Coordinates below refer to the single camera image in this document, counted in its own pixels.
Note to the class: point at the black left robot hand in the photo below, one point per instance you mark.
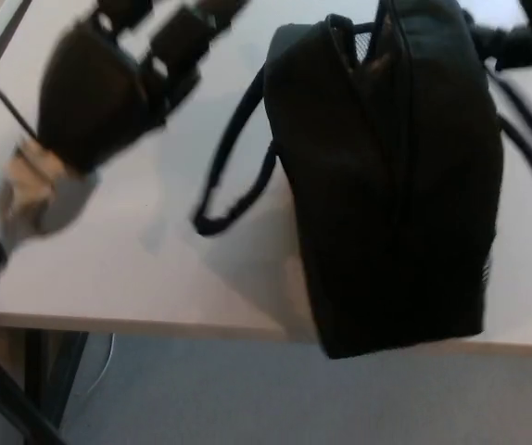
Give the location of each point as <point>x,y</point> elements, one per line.
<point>90,102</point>

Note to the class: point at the black fabric lunch bag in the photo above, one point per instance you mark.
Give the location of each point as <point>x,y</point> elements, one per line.
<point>386,185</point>

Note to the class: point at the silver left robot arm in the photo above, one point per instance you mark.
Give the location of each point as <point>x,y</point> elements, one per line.
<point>39,199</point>

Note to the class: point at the black diagonal bar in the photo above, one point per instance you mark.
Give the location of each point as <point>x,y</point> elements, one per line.
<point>25,412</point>

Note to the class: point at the black desk frame leg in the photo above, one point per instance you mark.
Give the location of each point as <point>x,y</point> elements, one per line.
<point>53,385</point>

